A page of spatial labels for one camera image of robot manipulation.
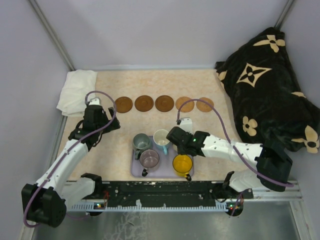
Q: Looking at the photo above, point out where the yellow mug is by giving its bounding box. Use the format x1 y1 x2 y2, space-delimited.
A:
172 154 193 182

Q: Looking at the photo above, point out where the white mug blue handle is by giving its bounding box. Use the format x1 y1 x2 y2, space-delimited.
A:
153 129 170 155

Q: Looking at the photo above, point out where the dark wooden coaster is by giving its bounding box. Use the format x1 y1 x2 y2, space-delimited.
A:
115 96 133 114
155 95 175 112

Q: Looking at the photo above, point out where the woven rattan coaster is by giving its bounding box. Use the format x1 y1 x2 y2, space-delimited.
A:
175 96 195 113

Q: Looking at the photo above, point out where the light woven coaster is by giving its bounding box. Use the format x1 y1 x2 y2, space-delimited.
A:
196 97 214 113

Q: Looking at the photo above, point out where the brown wooden coaster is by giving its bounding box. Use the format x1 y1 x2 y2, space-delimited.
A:
134 95 154 112

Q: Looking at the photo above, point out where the cream mug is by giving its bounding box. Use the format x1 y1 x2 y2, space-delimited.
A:
172 144 178 152

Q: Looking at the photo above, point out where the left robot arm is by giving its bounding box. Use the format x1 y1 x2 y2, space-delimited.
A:
21 104 120 228

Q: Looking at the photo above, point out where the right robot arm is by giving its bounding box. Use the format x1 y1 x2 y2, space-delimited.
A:
166 126 294 198

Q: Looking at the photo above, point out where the lavender plastic tray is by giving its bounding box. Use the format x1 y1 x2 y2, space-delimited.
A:
130 136 182 179

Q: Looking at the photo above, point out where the purple mug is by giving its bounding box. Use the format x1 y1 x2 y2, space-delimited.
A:
139 149 160 177

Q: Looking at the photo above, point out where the white folded cloth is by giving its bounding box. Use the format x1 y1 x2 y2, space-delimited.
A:
56 69 98 117

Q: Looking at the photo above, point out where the grey-green mug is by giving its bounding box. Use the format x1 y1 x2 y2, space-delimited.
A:
132 133 153 160

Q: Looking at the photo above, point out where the black floral blanket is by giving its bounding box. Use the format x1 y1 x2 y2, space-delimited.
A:
214 27 320 154

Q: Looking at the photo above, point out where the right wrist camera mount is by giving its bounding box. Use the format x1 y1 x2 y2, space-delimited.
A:
177 117 193 134

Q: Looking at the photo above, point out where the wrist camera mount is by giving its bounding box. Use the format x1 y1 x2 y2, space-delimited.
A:
177 117 193 134
85 97 101 107

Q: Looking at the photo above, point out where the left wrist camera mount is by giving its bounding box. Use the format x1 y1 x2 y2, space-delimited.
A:
85 97 101 107

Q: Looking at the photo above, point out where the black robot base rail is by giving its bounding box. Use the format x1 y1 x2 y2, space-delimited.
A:
84 181 240 207

